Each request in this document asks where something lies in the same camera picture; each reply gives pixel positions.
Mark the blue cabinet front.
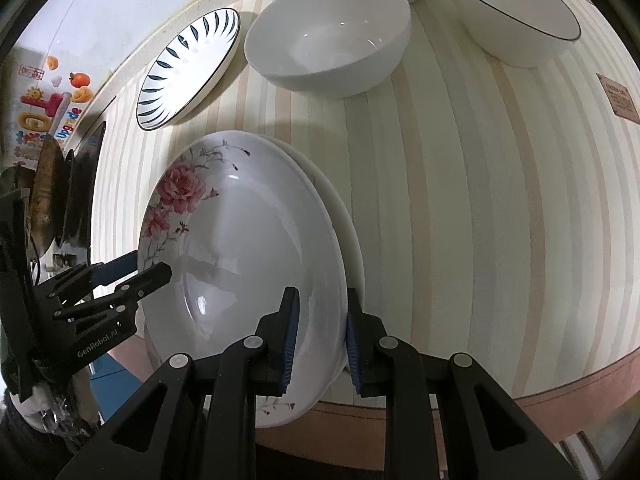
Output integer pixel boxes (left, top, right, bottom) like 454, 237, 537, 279
91, 362, 132, 377

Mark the white plate with blue stripes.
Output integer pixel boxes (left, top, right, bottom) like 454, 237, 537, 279
136, 7, 242, 132

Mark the plain white plate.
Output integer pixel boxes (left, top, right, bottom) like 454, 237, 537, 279
260, 134, 366, 376

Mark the white plate with pink flowers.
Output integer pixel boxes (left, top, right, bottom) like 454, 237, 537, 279
137, 130, 349, 429

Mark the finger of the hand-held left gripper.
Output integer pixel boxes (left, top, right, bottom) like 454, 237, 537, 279
34, 249, 139, 311
51, 261, 174, 322

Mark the plain white bowl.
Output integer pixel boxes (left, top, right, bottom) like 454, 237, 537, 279
244, 0, 412, 100

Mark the colourful wall sticker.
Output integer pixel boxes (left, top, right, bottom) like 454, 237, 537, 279
10, 55, 94, 171

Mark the brown cloth label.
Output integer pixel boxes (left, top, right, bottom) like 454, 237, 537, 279
595, 72, 640, 126

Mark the person's left forearm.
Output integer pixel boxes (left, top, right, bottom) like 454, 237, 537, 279
0, 400, 76, 480

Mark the striped tablecloth with pink border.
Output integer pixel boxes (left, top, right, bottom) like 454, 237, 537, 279
90, 0, 640, 461

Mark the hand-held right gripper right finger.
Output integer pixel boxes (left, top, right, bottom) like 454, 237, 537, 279
344, 287, 601, 480

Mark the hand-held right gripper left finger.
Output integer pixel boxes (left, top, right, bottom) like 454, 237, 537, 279
55, 286, 301, 480

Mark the black induction cooktop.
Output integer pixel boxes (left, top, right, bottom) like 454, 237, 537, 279
54, 120, 109, 256

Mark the white bowl with black rim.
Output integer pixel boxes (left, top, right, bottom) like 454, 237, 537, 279
444, 0, 582, 68

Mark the black frying pan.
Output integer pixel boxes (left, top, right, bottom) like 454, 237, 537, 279
27, 135, 72, 257

